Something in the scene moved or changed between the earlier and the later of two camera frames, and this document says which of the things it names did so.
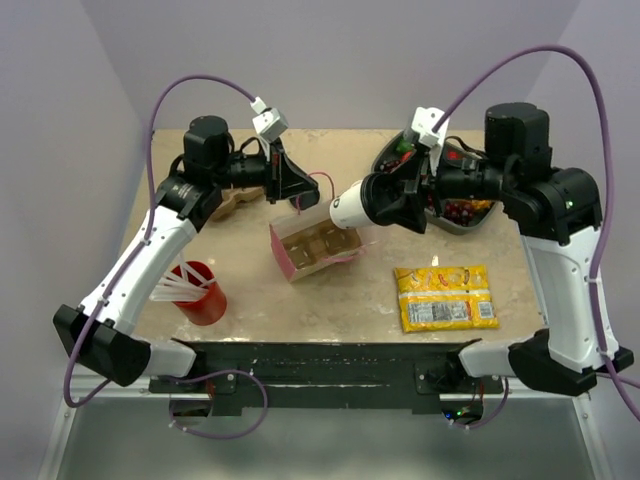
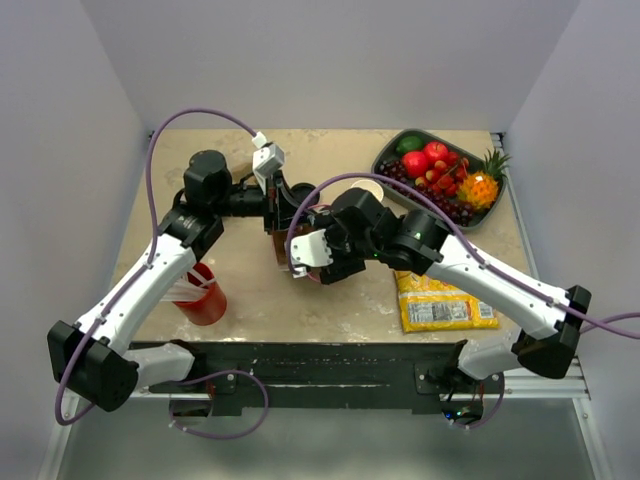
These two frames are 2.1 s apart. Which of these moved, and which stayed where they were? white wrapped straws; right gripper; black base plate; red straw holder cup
Moved: right gripper
Stayed: red straw holder cup; black base plate; white wrapped straws
